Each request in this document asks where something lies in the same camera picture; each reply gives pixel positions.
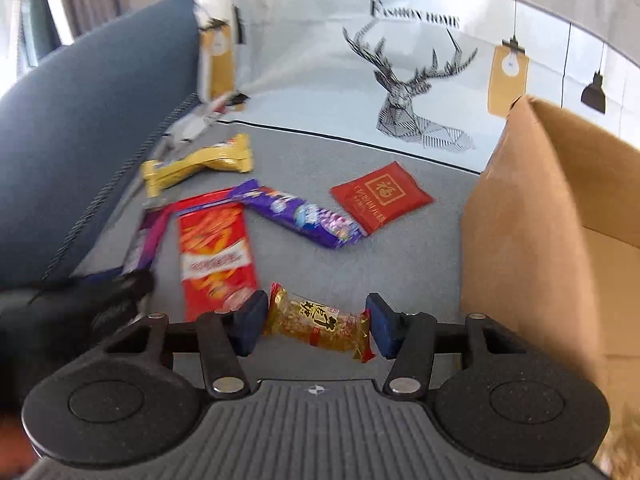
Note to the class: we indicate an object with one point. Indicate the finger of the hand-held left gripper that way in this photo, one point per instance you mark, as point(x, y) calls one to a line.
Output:
point(137, 285)

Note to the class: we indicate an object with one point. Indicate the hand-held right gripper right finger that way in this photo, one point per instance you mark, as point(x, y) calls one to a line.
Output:
point(382, 327)

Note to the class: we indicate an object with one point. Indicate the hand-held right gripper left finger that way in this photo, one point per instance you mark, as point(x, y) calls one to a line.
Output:
point(250, 322)

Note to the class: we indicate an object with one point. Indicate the purple pink snack packet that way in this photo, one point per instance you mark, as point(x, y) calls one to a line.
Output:
point(150, 235)

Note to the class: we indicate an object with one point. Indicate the golden snack packet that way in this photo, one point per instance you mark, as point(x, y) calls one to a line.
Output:
point(315, 325)

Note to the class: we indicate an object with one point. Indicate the brown cardboard box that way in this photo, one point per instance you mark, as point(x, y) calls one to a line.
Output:
point(525, 235)

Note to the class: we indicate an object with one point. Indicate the red snack bag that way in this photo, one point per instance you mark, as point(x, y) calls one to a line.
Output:
point(215, 250)

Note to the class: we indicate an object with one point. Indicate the red square packet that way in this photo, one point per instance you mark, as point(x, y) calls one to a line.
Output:
point(382, 195)

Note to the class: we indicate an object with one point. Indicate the yellow snack packet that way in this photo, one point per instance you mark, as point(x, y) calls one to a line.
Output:
point(200, 162)

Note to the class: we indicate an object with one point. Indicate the white snack packet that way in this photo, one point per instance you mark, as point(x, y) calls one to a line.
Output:
point(192, 125)

